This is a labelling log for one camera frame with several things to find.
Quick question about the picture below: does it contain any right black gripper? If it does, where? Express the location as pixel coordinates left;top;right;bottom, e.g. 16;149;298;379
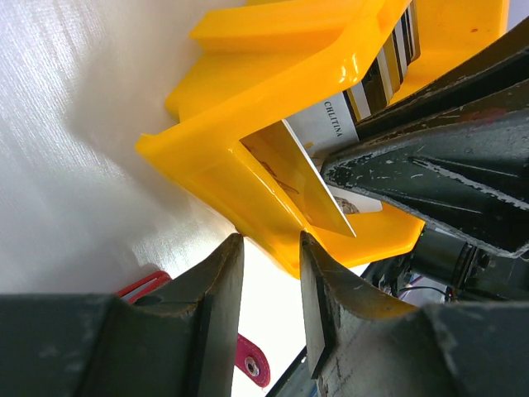
322;81;528;302

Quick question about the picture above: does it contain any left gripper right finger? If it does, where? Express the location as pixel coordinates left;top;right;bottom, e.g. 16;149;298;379
300;232;528;396

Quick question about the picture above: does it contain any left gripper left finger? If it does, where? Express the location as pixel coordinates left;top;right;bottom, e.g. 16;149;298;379
1;233;244;396

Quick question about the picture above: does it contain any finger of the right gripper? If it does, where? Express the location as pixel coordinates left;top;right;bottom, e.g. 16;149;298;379
356;28;528;139

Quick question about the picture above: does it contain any red leather card holder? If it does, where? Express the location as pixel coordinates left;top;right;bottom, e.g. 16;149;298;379
117;270;270;388

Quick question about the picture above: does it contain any gold credit card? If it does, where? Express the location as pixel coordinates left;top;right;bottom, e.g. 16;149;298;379
241;120;355;237

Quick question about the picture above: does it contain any yellow plastic card bin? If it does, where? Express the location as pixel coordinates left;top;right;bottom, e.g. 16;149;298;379
135;0;512;280

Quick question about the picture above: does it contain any stack of cards in bin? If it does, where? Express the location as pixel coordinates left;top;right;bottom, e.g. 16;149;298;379
343;1;421;122

